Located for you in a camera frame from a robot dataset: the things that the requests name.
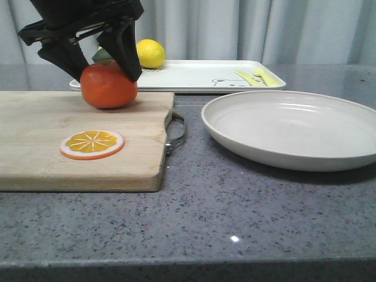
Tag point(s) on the green lime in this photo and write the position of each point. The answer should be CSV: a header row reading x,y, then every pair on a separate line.
x,y
101,55

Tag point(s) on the beige round plate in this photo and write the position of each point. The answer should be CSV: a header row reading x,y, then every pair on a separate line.
x,y
293,130

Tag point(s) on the white bear-print tray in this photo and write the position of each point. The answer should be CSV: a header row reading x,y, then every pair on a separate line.
x,y
201,76

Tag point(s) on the orange mandarin fruit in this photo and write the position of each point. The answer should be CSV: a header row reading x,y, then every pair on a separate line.
x,y
105,86

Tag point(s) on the orange slice toy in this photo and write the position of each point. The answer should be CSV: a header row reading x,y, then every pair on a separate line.
x,y
92,144

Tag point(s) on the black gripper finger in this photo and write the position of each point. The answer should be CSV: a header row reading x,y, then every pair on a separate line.
x,y
118,40
66,55

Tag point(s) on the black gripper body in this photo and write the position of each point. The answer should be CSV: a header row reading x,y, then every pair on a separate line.
x,y
79,19

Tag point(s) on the grey curtain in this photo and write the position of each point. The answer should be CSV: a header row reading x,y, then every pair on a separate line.
x,y
270,32

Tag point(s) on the wooden cutting board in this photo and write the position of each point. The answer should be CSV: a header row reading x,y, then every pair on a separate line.
x,y
55,142

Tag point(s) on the yellow plastic fork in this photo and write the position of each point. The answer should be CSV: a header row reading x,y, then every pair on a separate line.
x,y
269,79

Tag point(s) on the yellow lemon front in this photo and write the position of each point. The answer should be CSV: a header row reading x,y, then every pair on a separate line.
x,y
151,53

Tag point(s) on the yellow plastic knife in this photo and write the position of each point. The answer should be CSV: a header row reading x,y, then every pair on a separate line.
x,y
251,79

